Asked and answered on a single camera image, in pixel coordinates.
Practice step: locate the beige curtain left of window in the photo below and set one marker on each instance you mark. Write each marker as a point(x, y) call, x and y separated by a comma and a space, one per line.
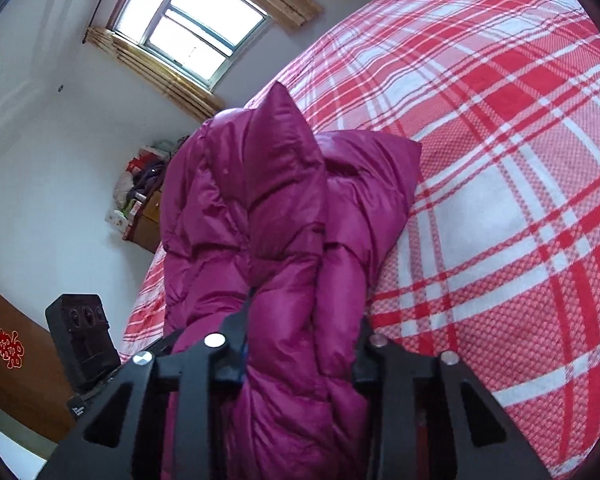
point(186, 94)

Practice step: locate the clutter pile on desk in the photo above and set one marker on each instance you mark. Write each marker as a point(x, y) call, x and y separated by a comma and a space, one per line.
point(138, 181)

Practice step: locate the magenta puffer down jacket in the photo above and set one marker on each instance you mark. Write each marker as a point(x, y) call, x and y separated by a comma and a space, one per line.
point(259, 213)

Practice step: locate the wooden desk with drawers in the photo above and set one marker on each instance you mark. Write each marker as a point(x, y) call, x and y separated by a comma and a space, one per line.
point(144, 223)

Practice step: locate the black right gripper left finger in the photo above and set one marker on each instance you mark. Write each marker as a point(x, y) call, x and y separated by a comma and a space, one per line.
point(172, 409)

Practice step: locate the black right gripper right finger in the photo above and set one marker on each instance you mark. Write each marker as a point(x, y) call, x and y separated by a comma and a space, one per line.
point(430, 417)

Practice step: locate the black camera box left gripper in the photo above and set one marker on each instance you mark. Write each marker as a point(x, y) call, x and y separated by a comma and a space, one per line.
point(80, 332)

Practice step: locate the brown wooden door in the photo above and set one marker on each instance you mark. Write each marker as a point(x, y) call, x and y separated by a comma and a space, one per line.
point(33, 387)

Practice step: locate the red white plaid bedspread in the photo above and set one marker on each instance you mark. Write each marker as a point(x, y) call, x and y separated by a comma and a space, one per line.
point(499, 260)

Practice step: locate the far window with frame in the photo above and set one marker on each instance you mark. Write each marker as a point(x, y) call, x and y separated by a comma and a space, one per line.
point(201, 38)

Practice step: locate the red double happiness decal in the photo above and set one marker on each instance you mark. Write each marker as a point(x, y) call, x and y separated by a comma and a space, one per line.
point(11, 349)

